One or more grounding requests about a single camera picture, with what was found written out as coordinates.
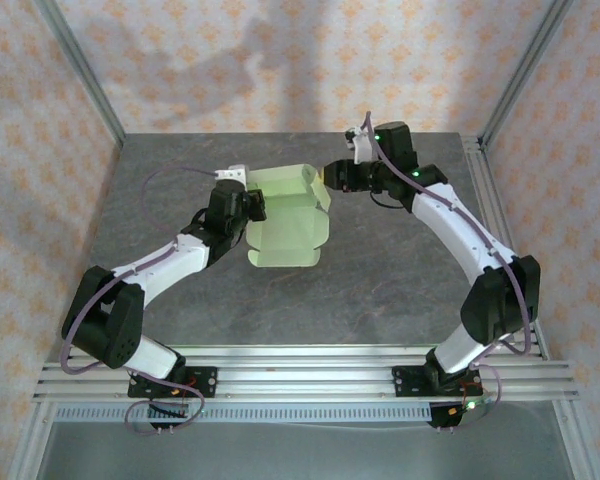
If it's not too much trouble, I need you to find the aluminium side rail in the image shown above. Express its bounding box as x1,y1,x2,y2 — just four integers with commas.
462,137,551,361

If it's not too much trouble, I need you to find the aluminium frame leg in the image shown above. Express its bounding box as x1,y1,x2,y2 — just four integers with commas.
7,399,56,480
552,399,600,480

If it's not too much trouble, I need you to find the aluminium frame upright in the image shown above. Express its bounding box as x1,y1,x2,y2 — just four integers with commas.
477,0,574,146
34,0,126,146

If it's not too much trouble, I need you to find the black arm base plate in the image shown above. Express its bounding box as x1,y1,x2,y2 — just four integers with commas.
127,366,219,400
392,364,484,399

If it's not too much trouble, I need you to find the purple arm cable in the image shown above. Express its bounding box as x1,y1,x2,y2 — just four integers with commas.
362,110,534,431
61,166,221,436

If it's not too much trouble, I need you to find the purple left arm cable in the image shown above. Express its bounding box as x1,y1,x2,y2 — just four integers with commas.
61,166,221,436

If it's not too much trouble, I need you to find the aluminium mounting rail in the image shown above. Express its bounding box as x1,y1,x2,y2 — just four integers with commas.
32,344,581,404

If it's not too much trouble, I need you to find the light green paper box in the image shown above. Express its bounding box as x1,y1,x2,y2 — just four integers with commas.
244,163,333,269

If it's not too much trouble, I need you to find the slotted grey cable duct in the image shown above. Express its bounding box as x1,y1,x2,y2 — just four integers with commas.
54,403,431,424

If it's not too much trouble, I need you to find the black controller board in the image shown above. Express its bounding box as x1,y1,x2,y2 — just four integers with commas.
429,394,496,431

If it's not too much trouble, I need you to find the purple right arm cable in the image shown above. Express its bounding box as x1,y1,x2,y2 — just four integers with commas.
362,110,534,431

